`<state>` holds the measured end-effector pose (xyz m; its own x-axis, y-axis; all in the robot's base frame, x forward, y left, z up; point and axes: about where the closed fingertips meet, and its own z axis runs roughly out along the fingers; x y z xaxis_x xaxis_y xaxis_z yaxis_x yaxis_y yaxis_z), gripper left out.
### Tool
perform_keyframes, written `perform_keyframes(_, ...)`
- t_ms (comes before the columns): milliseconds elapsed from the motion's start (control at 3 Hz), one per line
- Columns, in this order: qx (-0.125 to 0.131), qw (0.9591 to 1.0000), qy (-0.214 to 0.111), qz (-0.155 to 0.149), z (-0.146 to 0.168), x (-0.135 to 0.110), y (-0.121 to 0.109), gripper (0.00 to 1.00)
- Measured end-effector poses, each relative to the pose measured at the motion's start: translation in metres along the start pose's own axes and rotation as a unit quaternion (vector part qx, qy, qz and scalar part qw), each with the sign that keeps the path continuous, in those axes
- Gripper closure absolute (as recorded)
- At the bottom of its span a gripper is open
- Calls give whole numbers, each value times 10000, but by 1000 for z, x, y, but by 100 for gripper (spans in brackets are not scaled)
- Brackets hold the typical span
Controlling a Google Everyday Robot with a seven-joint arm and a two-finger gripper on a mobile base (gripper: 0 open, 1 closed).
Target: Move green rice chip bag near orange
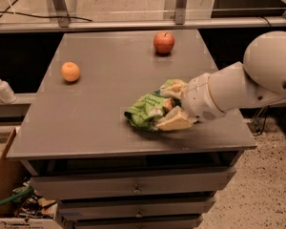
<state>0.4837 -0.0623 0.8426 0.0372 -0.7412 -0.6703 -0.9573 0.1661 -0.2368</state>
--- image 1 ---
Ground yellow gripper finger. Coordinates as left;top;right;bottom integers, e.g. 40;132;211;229
154;106;197;132
160;79;187;100

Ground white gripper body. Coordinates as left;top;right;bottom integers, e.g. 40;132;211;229
181;73;226;122

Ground green rice chip bag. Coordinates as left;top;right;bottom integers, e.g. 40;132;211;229
124;88;181;131

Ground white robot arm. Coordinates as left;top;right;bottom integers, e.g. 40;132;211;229
154;31;286;131

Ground red apple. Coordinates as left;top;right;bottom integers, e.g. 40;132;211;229
153;31;174;54

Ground grey drawer cabinet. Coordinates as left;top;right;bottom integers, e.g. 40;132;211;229
8;30;255;229

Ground orange fruit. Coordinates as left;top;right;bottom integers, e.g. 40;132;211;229
60;62;80;82

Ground green stick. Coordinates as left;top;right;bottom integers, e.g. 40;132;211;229
0;187;34;206

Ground cardboard box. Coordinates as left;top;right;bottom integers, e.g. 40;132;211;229
0;127;30;218

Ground white pump bottle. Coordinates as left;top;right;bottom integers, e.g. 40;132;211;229
0;79;16;104

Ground metal rail frame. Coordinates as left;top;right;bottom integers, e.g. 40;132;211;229
0;0;286;33

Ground black cable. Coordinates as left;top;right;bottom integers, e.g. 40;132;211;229
0;0;93;23

